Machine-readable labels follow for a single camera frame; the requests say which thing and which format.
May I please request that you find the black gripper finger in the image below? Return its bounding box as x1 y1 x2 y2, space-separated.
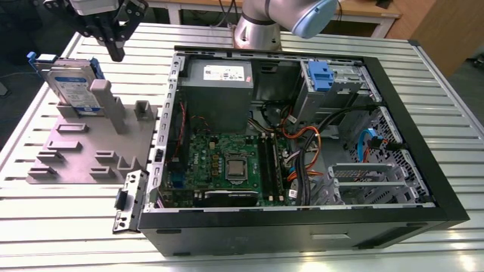
43 0 116 62
115 0 151 62

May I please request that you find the hard disk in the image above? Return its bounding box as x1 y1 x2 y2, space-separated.
27 51 108 117

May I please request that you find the blue data wire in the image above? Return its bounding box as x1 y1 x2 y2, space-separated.
356 128 376 164

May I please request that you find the black power wire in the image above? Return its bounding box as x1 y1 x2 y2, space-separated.
368 135 408 154

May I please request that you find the silver metal disk bay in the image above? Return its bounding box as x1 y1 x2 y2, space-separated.
327 162 424 205

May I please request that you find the black office chair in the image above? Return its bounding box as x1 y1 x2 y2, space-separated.
0 0 47 67

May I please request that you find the grey power supply unit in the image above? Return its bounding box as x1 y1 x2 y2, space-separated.
176 58 255 134

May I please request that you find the grey parts rack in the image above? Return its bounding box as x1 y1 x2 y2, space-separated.
26 79 160 185

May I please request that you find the green motherboard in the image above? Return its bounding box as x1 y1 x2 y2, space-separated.
160 133 295 207

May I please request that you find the blue drive latch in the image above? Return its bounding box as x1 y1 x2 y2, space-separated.
307 60 336 92

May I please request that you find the silver optical drive cage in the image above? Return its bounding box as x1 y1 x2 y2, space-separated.
294 58 382 125

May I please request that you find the silver CPU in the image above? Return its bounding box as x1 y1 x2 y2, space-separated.
227 159 247 176

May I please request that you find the wooden desk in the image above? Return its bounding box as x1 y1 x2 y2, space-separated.
324 0 403 39

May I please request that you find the CPU socket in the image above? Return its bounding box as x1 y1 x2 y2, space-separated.
223 152 251 186

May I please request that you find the black graphics card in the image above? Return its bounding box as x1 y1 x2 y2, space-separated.
191 189 262 208

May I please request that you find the brown wooden cabinet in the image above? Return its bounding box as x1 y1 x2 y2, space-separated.
390 0 484 77

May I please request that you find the black open PC case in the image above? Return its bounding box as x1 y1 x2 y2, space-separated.
136 44 471 257

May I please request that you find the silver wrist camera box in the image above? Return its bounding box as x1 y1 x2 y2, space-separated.
70 0 122 16

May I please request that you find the white desk frame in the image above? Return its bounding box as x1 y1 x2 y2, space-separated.
146 0 244 26

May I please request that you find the thin red wire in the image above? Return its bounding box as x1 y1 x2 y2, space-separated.
176 100 190 161

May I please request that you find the orange wire bundle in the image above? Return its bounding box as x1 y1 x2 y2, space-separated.
282 126 323 182

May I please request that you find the black cable bundle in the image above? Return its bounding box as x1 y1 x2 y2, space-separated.
294 104 379 206

